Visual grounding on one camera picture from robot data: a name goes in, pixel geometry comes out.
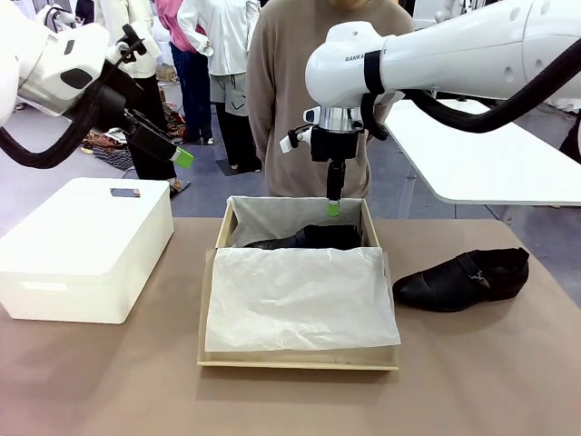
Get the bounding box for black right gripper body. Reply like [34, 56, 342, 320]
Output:
[311, 129, 359, 163]

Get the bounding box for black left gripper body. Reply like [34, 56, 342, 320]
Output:
[88, 63, 144, 133]

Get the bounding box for black leather shoe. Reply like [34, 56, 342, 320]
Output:
[391, 247, 531, 313]
[242, 223, 363, 251]

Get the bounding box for white tissue paper sheet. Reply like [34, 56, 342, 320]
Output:
[204, 195, 401, 353]

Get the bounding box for brown cardboard shoe box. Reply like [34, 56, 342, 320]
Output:
[197, 195, 401, 372]

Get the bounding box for white plastic storage box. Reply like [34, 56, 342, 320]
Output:
[0, 176, 176, 325]

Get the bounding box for person white jacket black trousers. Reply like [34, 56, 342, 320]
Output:
[97, 0, 179, 183]

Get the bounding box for pile of patterned fabric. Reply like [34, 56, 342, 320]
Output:
[81, 102, 187, 172]

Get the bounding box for person in beige sweater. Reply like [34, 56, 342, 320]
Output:
[246, 0, 417, 200]

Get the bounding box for person in pink top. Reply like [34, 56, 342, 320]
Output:
[156, 0, 214, 146]

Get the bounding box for figure in white shirt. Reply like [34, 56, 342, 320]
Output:
[176, 0, 263, 173]

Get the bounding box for large white table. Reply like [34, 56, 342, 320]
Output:
[383, 97, 581, 206]

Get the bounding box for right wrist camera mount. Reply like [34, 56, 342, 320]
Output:
[279, 126, 314, 155]

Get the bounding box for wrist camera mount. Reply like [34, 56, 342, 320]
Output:
[279, 126, 314, 155]
[106, 23, 149, 64]

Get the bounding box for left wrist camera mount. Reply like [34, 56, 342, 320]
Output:
[106, 23, 149, 64]

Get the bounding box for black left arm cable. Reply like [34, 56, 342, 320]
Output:
[0, 43, 146, 170]

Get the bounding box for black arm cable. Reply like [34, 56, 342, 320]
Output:
[0, 43, 146, 170]
[360, 35, 581, 143]

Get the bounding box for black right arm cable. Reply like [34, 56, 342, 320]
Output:
[360, 35, 581, 143]

